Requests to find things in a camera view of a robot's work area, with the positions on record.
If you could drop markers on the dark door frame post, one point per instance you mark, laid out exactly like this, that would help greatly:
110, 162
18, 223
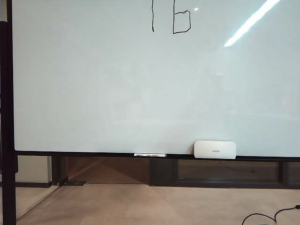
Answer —
58, 168

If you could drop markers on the white barcode label sticker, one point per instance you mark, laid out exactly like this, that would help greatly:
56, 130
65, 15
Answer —
150, 155

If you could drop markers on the white glass whiteboard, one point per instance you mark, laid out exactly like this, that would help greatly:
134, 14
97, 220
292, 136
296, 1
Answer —
117, 82

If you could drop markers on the white whiteboard eraser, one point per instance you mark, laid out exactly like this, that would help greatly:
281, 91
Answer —
214, 150

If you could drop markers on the black whiteboard bottom rail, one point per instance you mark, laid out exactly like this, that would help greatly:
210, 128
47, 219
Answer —
93, 154

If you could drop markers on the dark wooden low cabinet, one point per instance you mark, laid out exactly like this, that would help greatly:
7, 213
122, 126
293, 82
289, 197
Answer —
164, 171

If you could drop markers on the black vertical stand post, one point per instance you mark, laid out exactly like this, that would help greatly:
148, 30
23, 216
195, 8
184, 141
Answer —
7, 117

